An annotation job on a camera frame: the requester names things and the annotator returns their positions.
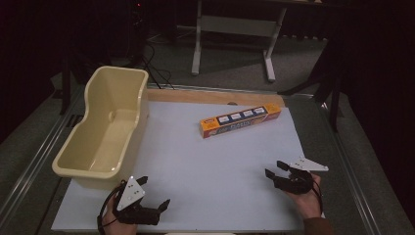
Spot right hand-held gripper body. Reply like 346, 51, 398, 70
273, 157, 330, 196

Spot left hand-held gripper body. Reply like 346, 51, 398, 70
112, 175, 162, 227

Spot cream plastic tub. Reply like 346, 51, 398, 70
51, 66, 150, 191

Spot long orange carton box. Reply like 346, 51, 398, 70
199, 103, 282, 139

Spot person's right hand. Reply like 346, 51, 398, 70
286, 173, 324, 220

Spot person's left hand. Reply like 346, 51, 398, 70
102, 195, 138, 235

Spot black stand with splayed legs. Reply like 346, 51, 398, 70
277, 42, 347, 133

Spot wooden board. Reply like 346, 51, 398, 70
146, 88, 287, 108

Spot black upright stand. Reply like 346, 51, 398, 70
59, 57, 73, 116

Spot dark equipment tower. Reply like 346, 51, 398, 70
127, 0, 149, 68

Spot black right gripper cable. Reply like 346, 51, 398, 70
311, 175, 325, 213

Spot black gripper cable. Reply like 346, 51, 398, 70
96, 179, 127, 235
311, 175, 325, 213

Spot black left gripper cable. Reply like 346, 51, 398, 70
96, 179, 127, 235

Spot metal rail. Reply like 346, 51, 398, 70
0, 86, 86, 226
320, 101, 384, 235

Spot black floor cables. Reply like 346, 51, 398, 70
140, 42, 175, 90

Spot white metal table frame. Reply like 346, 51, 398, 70
191, 0, 289, 83

